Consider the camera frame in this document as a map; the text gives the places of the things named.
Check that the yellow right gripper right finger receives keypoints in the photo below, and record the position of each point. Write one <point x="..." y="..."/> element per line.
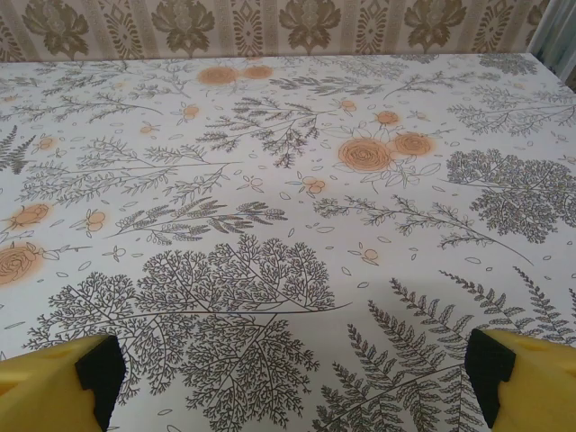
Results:
<point x="535" y="387"/>

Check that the aluminium frame post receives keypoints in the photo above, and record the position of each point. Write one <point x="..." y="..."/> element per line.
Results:
<point x="553" y="36"/>

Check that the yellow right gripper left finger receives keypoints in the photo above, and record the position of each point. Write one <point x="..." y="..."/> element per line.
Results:
<point x="40" y="391"/>

